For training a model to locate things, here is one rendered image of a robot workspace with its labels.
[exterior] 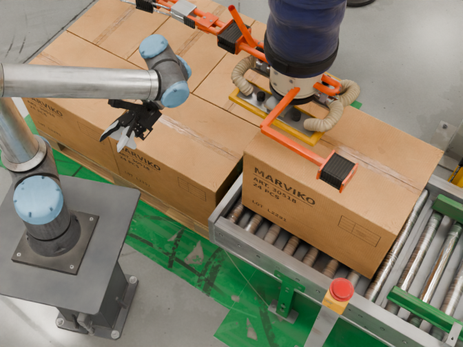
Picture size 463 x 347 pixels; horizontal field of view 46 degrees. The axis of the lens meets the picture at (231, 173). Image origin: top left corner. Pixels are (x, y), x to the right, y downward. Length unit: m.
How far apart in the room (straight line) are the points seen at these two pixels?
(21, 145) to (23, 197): 0.17
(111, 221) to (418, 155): 1.14
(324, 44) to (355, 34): 2.20
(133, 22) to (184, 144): 0.84
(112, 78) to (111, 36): 1.43
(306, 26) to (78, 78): 0.62
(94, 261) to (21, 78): 0.80
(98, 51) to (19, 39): 1.10
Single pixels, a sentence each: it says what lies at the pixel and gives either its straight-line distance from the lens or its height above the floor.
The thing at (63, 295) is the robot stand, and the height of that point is 0.75.
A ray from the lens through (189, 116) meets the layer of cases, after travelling 2.55.
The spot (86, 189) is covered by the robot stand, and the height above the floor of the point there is 0.75.
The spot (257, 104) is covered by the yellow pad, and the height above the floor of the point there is 1.14.
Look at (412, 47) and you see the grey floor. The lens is 3.79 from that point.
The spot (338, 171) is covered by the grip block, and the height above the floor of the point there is 1.27.
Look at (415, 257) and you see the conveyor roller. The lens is 2.30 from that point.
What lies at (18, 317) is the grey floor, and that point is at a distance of 2.85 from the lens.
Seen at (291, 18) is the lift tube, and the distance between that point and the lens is 1.50.
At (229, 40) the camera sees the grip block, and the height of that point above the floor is 1.27.
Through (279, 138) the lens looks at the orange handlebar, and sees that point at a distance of 1.60.
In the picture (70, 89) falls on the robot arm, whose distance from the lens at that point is 1.49.
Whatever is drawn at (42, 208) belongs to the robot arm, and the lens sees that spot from 1.82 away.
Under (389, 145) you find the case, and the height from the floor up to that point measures 0.95.
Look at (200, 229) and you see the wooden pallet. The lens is 2.76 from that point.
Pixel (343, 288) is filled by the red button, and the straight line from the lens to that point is 1.64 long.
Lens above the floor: 2.55
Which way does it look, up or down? 58 degrees down
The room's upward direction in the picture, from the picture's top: straight up
